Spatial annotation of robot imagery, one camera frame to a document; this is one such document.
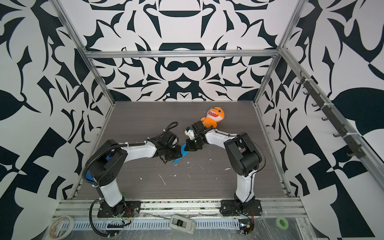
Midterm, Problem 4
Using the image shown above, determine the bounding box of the grey switch box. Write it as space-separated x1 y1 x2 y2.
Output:
169 215 197 234

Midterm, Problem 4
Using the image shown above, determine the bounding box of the orange shark plush toy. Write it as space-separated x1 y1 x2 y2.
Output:
201 107 225 128

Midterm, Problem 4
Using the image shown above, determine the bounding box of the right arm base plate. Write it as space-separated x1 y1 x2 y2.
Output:
220 198 263 216

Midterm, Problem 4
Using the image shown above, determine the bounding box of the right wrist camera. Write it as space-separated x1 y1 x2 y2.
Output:
185 127 196 141

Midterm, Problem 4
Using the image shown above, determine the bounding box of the black corrugated cable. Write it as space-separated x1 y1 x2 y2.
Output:
88 199 132 238

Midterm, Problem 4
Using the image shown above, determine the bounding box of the blue square paper sheet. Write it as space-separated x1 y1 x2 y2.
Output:
173 144 189 165

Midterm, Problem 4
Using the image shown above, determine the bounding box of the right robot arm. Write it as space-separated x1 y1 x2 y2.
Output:
185 122 263 210

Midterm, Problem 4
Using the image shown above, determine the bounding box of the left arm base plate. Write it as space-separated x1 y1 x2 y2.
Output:
97 201 142 218

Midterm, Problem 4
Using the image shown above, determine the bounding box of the small black electronics board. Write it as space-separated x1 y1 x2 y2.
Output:
239 219 255 236

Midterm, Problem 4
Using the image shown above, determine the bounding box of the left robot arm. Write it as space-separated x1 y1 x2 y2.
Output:
82 122 182 208

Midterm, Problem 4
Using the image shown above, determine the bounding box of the green tape roll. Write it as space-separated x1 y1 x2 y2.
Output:
276 217 289 230

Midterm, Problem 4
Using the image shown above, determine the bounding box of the white slotted cable duct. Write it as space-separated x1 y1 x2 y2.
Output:
73 219 239 231

